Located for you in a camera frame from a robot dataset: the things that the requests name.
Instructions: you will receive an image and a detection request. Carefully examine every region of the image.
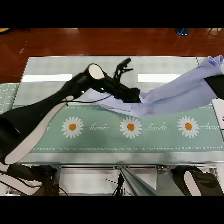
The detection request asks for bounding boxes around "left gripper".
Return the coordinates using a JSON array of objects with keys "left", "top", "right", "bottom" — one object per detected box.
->
[{"left": 115, "top": 86, "right": 142, "bottom": 104}]

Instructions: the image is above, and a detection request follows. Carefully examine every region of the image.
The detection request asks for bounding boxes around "silver frame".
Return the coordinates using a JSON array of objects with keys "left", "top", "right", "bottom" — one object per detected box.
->
[{"left": 0, "top": 151, "right": 224, "bottom": 197}]

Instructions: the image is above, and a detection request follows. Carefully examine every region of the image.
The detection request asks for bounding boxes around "light blue shirt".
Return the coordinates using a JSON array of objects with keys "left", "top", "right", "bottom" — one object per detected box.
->
[{"left": 87, "top": 54, "right": 224, "bottom": 118}]

